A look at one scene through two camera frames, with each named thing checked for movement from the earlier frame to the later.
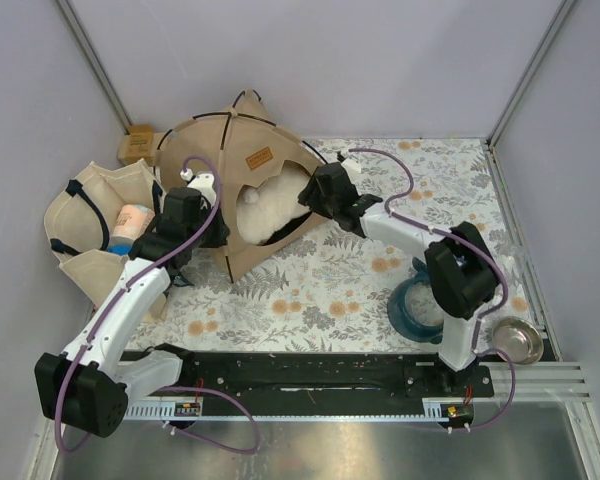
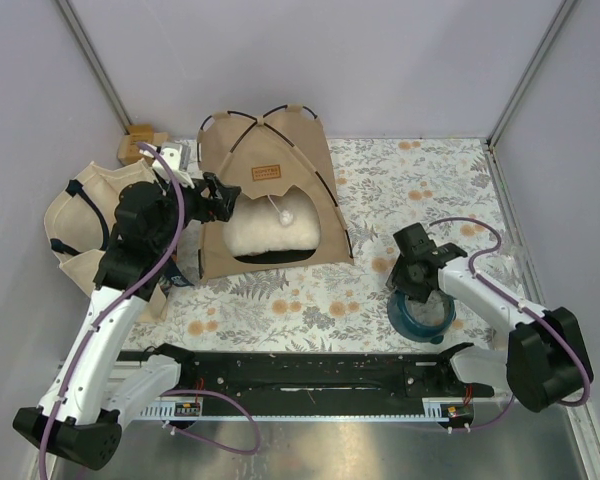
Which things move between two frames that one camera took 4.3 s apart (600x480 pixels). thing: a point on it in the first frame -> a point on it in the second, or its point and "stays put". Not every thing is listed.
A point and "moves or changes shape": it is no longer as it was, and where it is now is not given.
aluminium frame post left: [95, 67] stays put
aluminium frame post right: [544, 44] stays put
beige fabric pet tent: [233, 148] moves or changes shape
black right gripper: [309, 198] -> [396, 278]
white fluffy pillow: [278, 204] moves or changes shape
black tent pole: [271, 124] moves or changes shape
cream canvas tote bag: [79, 221] stays put
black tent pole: [221, 147] -> [283, 140]
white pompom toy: [251, 196] -> [286, 218]
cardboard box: [140, 143] stays put
